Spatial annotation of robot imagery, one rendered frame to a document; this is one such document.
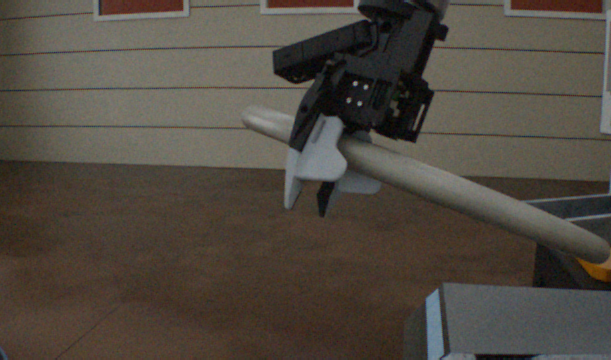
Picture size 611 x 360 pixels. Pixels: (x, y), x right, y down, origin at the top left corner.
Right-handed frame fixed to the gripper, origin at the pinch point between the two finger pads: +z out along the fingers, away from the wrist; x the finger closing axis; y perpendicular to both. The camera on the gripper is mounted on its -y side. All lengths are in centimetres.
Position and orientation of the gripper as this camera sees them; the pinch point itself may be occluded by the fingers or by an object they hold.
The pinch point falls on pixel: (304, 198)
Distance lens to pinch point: 58.5
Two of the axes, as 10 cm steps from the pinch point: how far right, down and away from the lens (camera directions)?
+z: -3.6, 9.3, 0.5
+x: 5.7, 1.8, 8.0
